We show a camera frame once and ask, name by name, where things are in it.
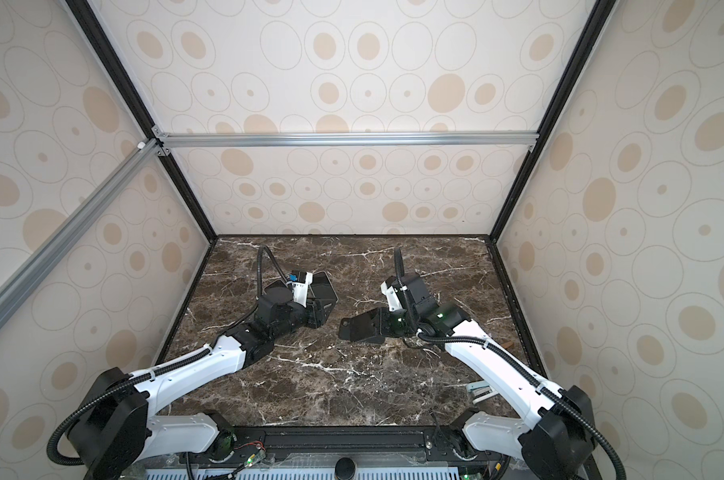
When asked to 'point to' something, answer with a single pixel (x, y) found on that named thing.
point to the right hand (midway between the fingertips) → (371, 324)
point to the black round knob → (344, 468)
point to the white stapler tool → (481, 391)
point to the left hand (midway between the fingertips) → (337, 299)
